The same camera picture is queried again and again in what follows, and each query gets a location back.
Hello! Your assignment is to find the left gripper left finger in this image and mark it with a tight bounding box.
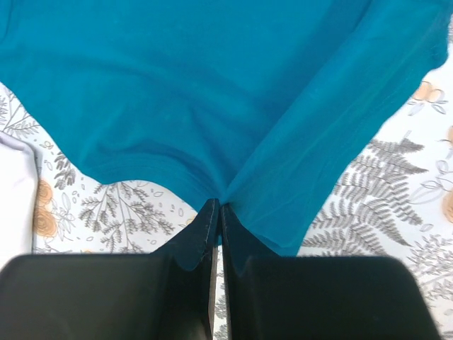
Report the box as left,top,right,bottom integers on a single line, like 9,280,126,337
1,200,218,339

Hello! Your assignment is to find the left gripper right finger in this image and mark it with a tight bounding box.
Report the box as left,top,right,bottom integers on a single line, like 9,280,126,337
220,205,440,339

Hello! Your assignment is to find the teal blue t shirt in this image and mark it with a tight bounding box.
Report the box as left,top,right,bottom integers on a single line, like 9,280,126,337
1,1,452,255

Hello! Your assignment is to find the floral patterned table cloth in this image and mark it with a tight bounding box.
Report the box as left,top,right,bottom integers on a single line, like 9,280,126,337
0,28,453,340

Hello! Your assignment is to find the folded white t shirt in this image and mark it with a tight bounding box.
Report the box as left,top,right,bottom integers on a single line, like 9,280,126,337
1,133,38,261

